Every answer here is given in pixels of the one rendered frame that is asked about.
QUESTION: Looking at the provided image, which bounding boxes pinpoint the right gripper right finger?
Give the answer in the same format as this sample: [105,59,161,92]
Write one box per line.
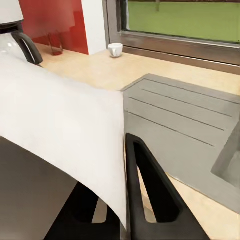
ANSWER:
[125,133,211,240]

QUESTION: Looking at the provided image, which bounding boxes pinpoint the coffee cup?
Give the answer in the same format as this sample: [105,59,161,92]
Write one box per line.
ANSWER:
[108,43,123,58]

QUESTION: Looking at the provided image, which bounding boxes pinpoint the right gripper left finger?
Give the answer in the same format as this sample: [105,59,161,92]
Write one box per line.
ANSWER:
[44,181,120,240]

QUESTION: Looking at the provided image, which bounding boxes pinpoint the paper coffee filter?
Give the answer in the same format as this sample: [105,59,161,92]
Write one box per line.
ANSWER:
[0,51,131,240]

